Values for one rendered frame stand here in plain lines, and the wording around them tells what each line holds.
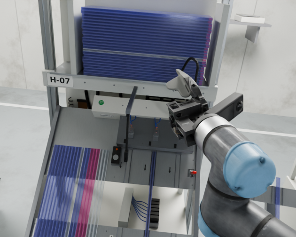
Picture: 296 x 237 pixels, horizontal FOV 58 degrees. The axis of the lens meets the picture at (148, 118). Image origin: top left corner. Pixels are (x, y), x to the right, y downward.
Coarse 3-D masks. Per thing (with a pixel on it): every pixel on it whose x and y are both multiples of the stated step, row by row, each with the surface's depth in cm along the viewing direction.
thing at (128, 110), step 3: (135, 87) 115; (132, 90) 112; (135, 90) 112; (132, 93) 109; (135, 93) 109; (132, 96) 105; (132, 99) 103; (129, 102) 100; (132, 102) 100; (129, 105) 97; (126, 108) 95; (129, 108) 95; (126, 111) 94; (129, 111) 94
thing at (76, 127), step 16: (64, 112) 127; (80, 112) 127; (64, 128) 124; (80, 128) 124; (96, 128) 125; (112, 128) 125; (64, 144) 122; (80, 144) 122; (96, 144) 122; (112, 144) 122; (48, 160) 119; (128, 160) 119; (144, 160) 119; (160, 160) 119; (176, 160) 119; (192, 160) 119; (112, 176) 117; (128, 176) 117; (144, 176) 117; (160, 176) 117; (176, 176) 117
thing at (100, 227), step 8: (32, 232) 108; (104, 232) 108; (112, 232) 108; (120, 232) 108; (128, 232) 108; (136, 232) 108; (144, 232) 108; (152, 232) 108; (160, 232) 108; (168, 232) 109
